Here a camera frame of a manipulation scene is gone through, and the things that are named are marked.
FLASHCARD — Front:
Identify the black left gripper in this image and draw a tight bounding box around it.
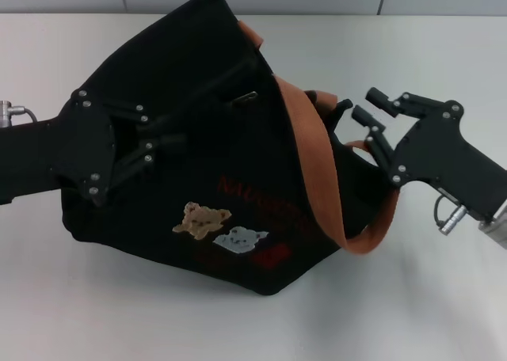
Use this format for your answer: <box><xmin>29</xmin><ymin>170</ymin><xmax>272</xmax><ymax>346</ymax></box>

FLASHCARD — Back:
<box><xmin>0</xmin><ymin>89</ymin><xmax>190</xmax><ymax>209</ymax></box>

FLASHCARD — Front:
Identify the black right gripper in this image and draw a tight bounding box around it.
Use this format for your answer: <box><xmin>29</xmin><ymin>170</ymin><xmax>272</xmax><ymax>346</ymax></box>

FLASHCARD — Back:
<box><xmin>351</xmin><ymin>85</ymin><xmax>507</xmax><ymax>223</ymax></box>

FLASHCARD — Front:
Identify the black bag with orange handles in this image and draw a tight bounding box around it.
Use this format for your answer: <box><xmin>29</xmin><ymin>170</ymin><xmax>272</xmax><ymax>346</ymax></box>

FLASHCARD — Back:
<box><xmin>59</xmin><ymin>0</ymin><xmax>401</xmax><ymax>297</ymax></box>

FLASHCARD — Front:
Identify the right arm connector with cable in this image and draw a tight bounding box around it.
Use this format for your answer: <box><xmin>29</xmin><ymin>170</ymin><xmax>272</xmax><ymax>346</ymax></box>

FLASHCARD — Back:
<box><xmin>433</xmin><ymin>192</ymin><xmax>481</xmax><ymax>234</ymax></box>

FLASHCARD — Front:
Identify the arm connector with cable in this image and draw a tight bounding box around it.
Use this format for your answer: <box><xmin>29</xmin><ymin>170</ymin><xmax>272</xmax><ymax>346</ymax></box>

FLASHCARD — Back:
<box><xmin>0</xmin><ymin>98</ymin><xmax>40</xmax><ymax>127</ymax></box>
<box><xmin>433</xmin><ymin>192</ymin><xmax>481</xmax><ymax>234</ymax></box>

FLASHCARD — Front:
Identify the left arm connector with cable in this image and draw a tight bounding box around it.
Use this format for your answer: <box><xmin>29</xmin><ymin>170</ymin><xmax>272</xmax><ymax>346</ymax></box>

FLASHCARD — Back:
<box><xmin>0</xmin><ymin>98</ymin><xmax>40</xmax><ymax>127</ymax></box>

